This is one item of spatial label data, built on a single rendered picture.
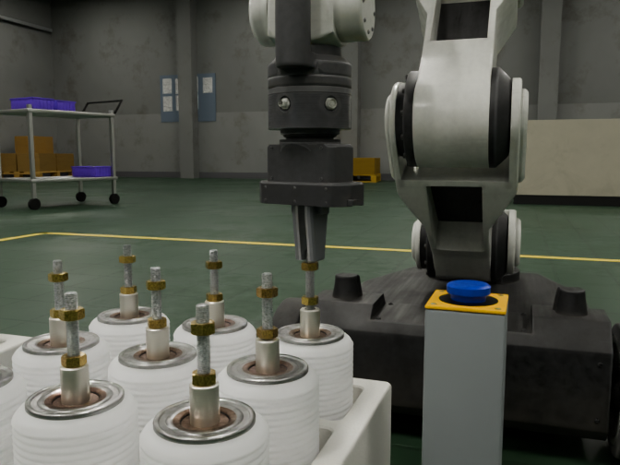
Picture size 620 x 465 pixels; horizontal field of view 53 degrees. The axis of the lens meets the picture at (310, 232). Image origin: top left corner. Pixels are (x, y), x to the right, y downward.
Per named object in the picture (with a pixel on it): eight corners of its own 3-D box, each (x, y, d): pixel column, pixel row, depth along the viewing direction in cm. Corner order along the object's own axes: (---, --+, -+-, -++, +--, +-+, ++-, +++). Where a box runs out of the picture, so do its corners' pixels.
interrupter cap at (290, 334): (354, 344, 66) (354, 338, 66) (285, 351, 63) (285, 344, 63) (331, 326, 73) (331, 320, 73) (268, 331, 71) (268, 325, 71)
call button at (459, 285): (448, 298, 60) (449, 278, 60) (491, 301, 59) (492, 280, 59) (443, 307, 56) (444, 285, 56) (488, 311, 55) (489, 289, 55)
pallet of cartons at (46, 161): (41, 177, 1275) (39, 137, 1265) (87, 178, 1240) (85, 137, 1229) (-17, 180, 1137) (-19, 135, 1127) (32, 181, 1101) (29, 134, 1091)
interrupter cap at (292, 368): (299, 390, 53) (299, 383, 53) (215, 385, 54) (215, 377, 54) (315, 362, 60) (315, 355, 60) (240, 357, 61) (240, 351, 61)
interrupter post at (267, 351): (277, 378, 56) (277, 342, 55) (251, 376, 56) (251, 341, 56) (283, 369, 58) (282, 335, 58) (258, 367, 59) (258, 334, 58)
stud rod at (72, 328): (82, 381, 50) (77, 291, 49) (81, 385, 49) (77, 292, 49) (68, 382, 50) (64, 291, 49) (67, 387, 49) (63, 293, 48)
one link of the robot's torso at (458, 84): (396, 186, 95) (429, 12, 122) (516, 188, 90) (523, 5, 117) (382, 111, 84) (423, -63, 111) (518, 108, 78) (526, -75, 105)
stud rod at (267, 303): (275, 353, 57) (274, 273, 56) (265, 355, 56) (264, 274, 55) (269, 351, 58) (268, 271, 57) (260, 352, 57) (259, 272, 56)
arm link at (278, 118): (382, 203, 66) (383, 89, 65) (333, 209, 59) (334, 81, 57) (289, 198, 74) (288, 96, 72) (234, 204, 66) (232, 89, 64)
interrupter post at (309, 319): (323, 339, 67) (324, 310, 67) (303, 341, 67) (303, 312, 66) (316, 333, 70) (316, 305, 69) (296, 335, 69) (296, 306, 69)
